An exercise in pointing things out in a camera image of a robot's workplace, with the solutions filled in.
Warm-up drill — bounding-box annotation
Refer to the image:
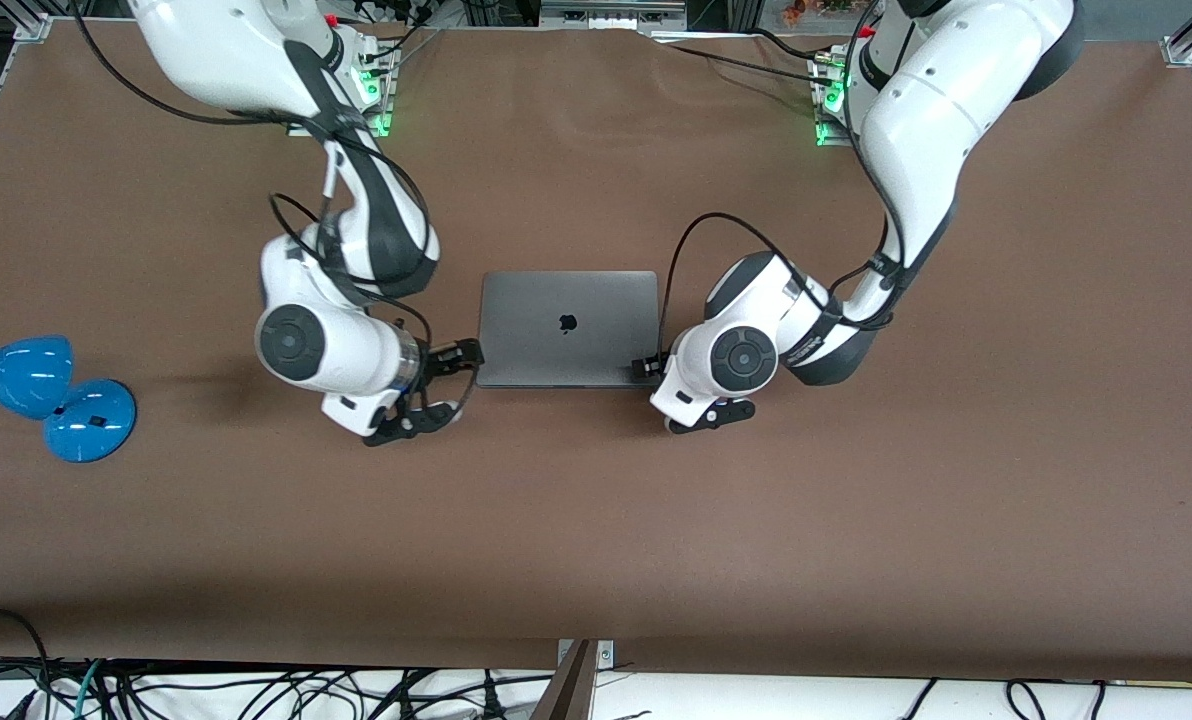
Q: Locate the grey laptop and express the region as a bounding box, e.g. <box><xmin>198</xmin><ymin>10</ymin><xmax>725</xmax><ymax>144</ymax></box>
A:
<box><xmin>476</xmin><ymin>270</ymin><xmax>662</xmax><ymax>389</ymax></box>

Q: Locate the brown table mat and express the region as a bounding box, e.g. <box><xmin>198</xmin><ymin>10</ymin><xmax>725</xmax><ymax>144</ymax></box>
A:
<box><xmin>0</xmin><ymin>18</ymin><xmax>1192</xmax><ymax>683</ymax></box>

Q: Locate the blue desk lamp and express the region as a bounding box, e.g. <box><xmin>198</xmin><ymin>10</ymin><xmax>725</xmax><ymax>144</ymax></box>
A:
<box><xmin>0</xmin><ymin>335</ymin><xmax>139</xmax><ymax>464</ymax></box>

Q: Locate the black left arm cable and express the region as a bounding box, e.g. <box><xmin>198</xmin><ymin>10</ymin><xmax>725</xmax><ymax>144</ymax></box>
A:
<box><xmin>658</xmin><ymin>0</ymin><xmax>905</xmax><ymax>363</ymax></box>

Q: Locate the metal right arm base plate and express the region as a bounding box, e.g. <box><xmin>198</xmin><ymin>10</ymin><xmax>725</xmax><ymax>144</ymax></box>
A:
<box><xmin>286</xmin><ymin>45</ymin><xmax>399</xmax><ymax>139</ymax></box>

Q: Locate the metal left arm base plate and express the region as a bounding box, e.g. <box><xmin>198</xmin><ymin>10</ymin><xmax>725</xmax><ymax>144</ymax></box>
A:
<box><xmin>809</xmin><ymin>55</ymin><xmax>859</xmax><ymax>149</ymax></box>

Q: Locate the black base cable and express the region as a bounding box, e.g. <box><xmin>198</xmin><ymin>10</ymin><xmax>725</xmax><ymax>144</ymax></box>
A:
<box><xmin>359</xmin><ymin>0</ymin><xmax>447</xmax><ymax>67</ymax></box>

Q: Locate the long black table cable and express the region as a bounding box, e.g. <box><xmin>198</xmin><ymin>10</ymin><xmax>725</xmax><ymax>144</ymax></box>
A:
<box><xmin>651</xmin><ymin>38</ymin><xmax>842</xmax><ymax>89</ymax></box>

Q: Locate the metal camera mount pole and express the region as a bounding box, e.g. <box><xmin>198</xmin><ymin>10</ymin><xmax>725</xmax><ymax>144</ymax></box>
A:
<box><xmin>530</xmin><ymin>639</ymin><xmax>617</xmax><ymax>720</ymax></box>

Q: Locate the short black table cable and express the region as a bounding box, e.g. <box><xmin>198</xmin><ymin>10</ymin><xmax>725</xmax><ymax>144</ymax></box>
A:
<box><xmin>751</xmin><ymin>27</ymin><xmax>837</xmax><ymax>63</ymax></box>

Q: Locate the teal floor cable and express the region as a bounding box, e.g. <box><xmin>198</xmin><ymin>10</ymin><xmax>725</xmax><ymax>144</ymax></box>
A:
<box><xmin>72</xmin><ymin>658</ymin><xmax>107</xmax><ymax>720</ymax></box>

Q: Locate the looped black floor cable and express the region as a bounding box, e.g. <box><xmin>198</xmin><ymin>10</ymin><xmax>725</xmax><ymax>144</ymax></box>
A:
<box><xmin>0</xmin><ymin>606</ymin><xmax>53</xmax><ymax>720</ymax></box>

